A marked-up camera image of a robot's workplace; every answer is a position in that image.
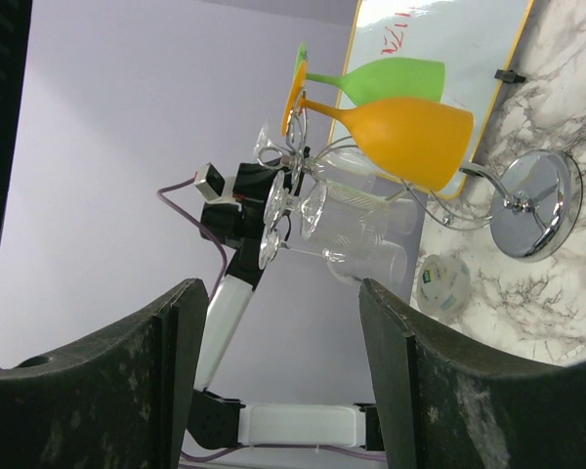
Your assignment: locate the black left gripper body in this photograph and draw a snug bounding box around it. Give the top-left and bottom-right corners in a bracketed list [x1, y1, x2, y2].
[200, 163, 276, 249]

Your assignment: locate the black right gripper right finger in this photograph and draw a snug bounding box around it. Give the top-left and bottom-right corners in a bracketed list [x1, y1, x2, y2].
[359, 279, 586, 468]

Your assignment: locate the green plastic wine glass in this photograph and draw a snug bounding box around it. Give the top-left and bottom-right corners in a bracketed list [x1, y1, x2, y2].
[306, 57, 445, 107]

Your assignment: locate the yellow framed whiteboard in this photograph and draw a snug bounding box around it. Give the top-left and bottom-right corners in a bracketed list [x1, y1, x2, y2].
[329, 0, 536, 200]

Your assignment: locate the chrome wine glass rack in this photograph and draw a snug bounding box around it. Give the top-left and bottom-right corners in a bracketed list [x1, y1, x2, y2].
[287, 109, 583, 262]

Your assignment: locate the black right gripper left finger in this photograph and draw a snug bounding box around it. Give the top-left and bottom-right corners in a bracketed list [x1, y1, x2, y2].
[0, 279, 208, 468]

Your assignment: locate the orange plastic wine glass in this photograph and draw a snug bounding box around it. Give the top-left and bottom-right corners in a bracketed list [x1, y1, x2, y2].
[281, 62, 475, 192]

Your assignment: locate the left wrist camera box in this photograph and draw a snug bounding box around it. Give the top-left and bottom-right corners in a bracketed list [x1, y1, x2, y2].
[193, 163, 235, 204]

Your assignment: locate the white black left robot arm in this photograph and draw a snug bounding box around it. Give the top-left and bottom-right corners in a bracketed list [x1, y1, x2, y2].
[187, 163, 384, 460]

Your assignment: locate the clear tape roll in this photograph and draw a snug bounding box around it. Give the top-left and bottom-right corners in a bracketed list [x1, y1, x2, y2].
[414, 255, 471, 324]

